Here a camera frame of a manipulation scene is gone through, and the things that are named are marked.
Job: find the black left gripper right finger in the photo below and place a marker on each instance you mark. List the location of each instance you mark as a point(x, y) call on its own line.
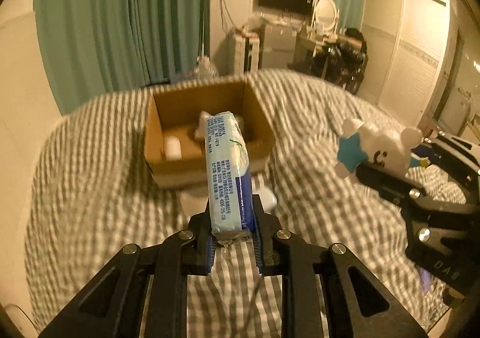
point(326, 291)

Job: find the green curtain left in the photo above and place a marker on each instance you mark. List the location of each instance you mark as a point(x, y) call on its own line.
point(94, 47)

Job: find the grey mini fridge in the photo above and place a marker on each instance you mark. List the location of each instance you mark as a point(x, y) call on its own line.
point(277, 46)

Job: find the blue white tissue pack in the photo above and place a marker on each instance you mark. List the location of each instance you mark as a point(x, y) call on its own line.
point(230, 202)

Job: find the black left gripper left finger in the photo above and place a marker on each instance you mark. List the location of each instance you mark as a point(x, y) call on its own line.
point(140, 291)

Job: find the grey checked bed cover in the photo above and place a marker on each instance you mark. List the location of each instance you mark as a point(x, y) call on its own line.
point(92, 193)

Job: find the white small bottle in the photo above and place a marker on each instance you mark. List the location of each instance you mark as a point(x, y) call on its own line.
point(172, 148)

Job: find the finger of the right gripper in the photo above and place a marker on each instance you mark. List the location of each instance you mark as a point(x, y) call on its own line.
point(400, 191)
point(454, 155)

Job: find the black bag pile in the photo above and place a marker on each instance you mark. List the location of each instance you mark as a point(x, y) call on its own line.
point(346, 60)

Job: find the wooden vanity desk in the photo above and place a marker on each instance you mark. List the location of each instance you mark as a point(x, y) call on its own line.
point(308, 46)

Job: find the clear water jug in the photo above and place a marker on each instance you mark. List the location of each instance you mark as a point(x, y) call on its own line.
point(204, 68)

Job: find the white suitcase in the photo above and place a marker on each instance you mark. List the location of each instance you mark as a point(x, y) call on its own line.
point(244, 53)

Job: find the white wardrobe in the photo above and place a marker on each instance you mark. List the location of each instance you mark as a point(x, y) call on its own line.
point(407, 41)

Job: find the brown cardboard box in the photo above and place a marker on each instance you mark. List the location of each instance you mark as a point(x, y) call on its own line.
point(187, 124)

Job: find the white oval vanity mirror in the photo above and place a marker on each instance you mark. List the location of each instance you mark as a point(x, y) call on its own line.
point(325, 16)

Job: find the white bear plush toy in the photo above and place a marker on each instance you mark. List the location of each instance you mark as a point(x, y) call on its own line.
point(364, 142)

